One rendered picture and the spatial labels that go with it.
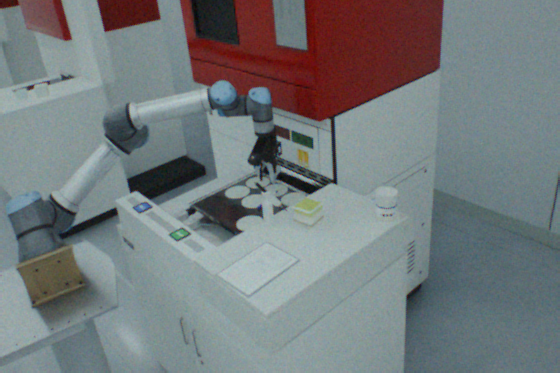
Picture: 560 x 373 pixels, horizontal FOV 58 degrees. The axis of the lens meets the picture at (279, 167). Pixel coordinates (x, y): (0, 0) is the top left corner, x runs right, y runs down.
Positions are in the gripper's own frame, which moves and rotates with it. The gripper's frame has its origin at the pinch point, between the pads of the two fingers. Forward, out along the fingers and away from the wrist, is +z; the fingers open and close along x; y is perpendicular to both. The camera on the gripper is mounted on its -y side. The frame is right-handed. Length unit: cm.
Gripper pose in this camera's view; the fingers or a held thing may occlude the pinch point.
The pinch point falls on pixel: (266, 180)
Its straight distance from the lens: 190.9
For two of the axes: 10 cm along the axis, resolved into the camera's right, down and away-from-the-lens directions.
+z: 0.9, 8.8, 4.6
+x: -8.4, -1.8, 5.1
